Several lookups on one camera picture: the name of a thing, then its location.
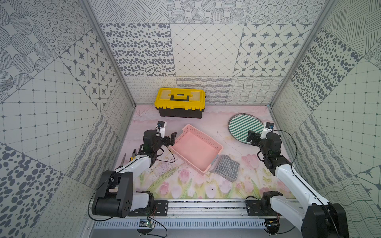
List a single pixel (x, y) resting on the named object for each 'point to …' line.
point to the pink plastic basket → (197, 149)
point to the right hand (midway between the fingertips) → (256, 133)
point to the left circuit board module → (146, 226)
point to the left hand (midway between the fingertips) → (166, 128)
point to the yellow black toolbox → (180, 102)
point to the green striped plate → (239, 125)
